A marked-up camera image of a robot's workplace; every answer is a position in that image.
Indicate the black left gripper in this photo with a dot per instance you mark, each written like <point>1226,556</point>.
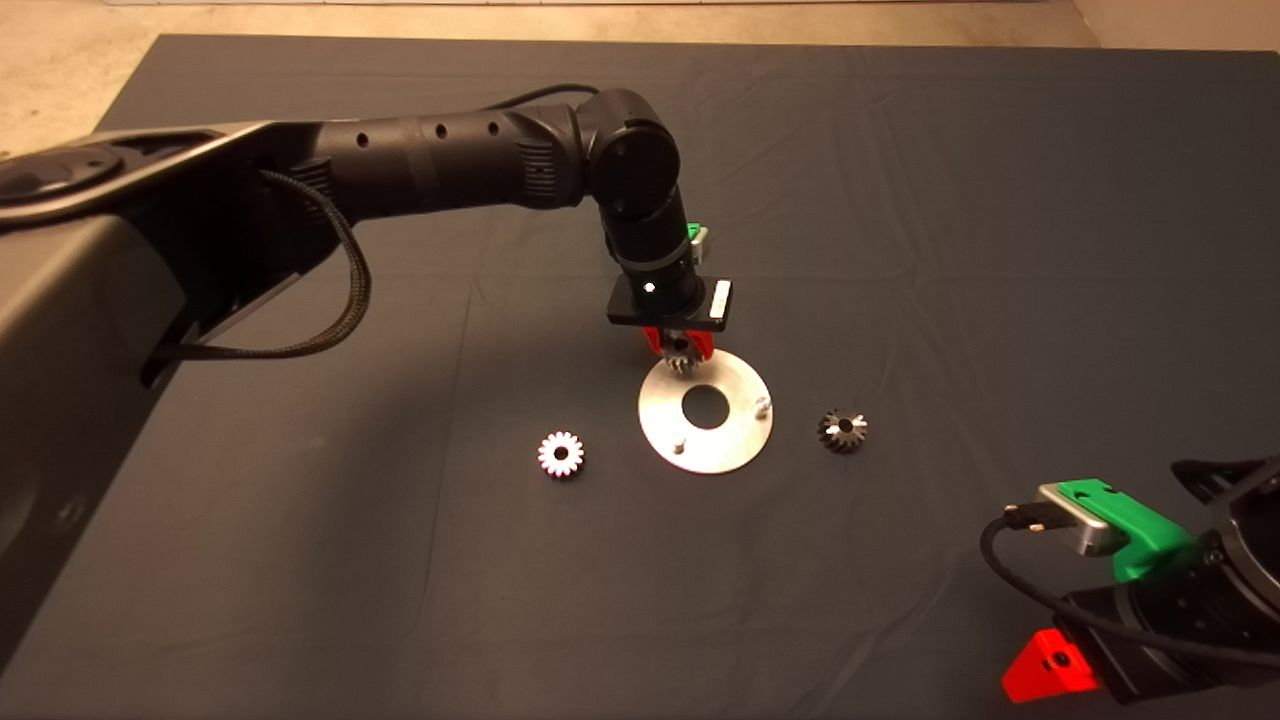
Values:
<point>675,305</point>

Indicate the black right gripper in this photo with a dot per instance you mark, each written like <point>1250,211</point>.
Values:
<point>1170,625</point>

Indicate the steel planetary gear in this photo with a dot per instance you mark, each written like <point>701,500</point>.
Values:
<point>835,441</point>
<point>683,363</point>
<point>561,472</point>

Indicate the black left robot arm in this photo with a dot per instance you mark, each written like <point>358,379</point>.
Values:
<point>450,160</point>

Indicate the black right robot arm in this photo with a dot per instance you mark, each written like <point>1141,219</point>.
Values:
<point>1250,520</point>

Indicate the round metal carrier plate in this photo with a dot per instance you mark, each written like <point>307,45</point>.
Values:
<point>720,450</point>

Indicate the dark grey table cloth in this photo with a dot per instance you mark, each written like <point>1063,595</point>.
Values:
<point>900,200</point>

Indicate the green left camera mount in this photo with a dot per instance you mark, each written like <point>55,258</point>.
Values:
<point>693,240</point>

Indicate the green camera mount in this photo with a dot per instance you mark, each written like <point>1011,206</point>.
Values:
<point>693,240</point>
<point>1150,540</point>

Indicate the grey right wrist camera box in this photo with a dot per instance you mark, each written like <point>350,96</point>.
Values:
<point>1095,535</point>

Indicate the green right camera mount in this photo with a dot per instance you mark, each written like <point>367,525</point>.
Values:
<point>1150,540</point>

